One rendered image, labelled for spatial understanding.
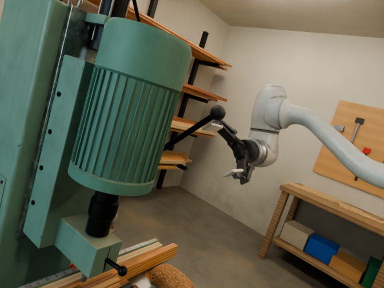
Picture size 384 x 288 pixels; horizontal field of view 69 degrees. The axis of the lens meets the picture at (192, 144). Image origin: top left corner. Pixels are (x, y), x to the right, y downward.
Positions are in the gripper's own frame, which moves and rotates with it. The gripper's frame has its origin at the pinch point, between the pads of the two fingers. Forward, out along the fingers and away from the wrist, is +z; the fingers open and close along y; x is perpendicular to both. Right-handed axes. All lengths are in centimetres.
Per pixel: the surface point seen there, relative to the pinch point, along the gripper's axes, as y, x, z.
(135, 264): -18.5, -33.2, 7.9
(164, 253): -19.0, -33.6, -5.0
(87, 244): -11.0, -23.5, 27.5
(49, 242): -6.9, -34.3, 28.9
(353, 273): -105, -36, -248
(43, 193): 2.6, -28.4, 31.1
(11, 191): 6.0, -34.4, 34.5
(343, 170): -14, -1, -298
